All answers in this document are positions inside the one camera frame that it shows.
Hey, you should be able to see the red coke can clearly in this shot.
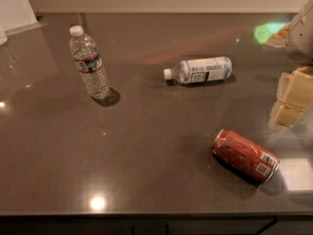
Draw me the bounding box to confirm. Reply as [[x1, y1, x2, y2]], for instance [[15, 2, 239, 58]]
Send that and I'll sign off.
[[212, 129, 279, 184]]

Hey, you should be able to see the orange snack bag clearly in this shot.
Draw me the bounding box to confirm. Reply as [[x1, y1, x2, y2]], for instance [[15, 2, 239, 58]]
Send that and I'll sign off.
[[266, 23, 291, 48]]

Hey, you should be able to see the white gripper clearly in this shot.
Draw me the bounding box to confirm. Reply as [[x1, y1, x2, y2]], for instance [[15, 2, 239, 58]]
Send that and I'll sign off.
[[268, 0, 313, 131]]

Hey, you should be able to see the lying white-label water bottle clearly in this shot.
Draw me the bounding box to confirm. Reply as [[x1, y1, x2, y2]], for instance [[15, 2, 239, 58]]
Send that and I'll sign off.
[[163, 57, 232, 84]]

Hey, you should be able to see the upright clear water bottle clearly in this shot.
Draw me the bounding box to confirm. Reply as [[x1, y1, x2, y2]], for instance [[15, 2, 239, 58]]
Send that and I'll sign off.
[[69, 25, 110, 100]]

